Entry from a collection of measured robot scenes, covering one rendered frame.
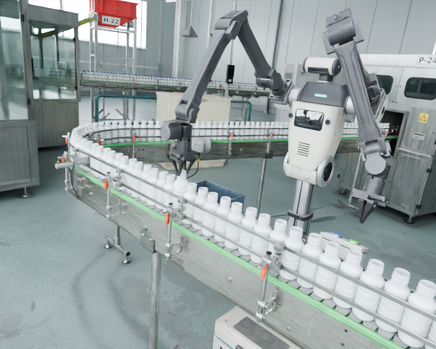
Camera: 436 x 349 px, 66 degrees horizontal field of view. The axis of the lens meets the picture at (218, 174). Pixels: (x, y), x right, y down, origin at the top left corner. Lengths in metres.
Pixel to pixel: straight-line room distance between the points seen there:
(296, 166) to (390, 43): 12.04
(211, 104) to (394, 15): 9.32
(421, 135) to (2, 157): 4.72
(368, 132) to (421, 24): 12.31
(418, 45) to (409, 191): 9.06
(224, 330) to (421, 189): 3.29
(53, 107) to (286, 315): 5.68
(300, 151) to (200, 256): 0.71
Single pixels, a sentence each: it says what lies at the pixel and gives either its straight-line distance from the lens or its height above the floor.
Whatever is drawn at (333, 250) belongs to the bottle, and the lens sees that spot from 1.00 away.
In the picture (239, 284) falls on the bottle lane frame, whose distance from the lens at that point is 1.21.
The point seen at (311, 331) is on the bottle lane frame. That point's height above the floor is 0.90.
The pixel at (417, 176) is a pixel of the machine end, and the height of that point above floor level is 0.61.
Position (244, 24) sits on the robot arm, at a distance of 1.48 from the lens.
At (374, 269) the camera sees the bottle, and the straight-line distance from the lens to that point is 0.98.
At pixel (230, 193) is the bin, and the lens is 1.95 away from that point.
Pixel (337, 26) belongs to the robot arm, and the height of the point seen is 1.76.
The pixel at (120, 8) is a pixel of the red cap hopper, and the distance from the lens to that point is 7.89.
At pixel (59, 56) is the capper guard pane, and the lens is 6.36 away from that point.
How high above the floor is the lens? 1.60
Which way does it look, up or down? 17 degrees down
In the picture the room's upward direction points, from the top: 5 degrees clockwise
